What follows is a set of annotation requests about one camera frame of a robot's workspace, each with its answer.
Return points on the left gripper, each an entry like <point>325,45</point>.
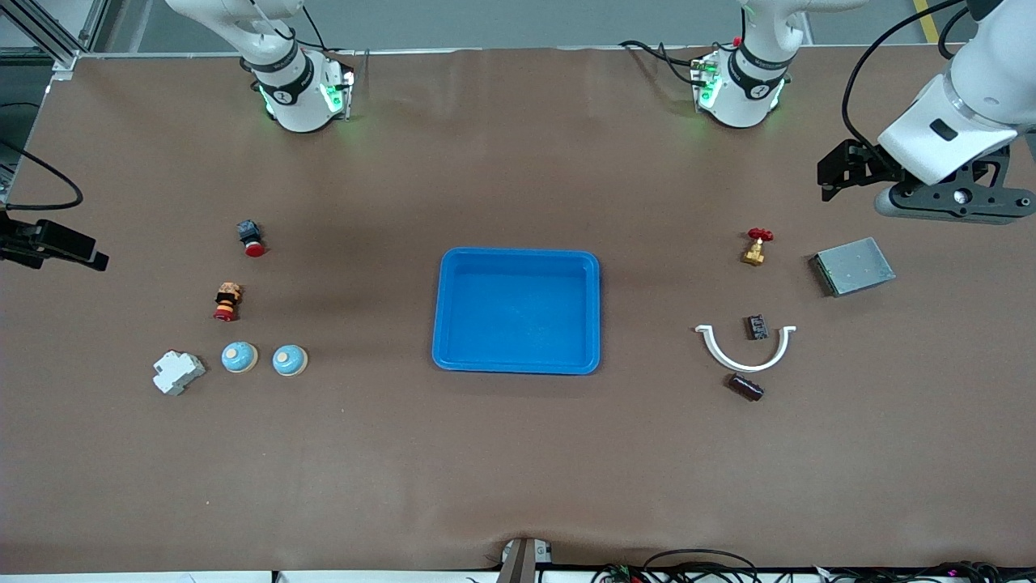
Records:
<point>868,168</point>

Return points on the blue round bell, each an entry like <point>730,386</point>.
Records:
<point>239,358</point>
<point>290,360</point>

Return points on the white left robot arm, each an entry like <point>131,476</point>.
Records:
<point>753,89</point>

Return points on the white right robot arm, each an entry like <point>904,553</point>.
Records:
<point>295,89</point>

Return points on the silver metal box module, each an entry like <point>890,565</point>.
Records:
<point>854,265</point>

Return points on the white circuit breaker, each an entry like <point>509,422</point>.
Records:
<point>178,372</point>

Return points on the red emergency stop button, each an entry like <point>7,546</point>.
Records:
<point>251,239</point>

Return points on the white semicircular pipe clamp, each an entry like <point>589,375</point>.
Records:
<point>745,366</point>

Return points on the blue plastic tray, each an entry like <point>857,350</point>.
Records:
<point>518,312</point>

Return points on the brown table cover mat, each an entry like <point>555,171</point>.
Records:
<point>518,470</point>

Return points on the red yellow push button switch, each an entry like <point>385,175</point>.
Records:
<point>227,302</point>

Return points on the aluminium frame post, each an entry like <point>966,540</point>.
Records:
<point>48,36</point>

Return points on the metal table edge bracket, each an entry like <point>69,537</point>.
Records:
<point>522,559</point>

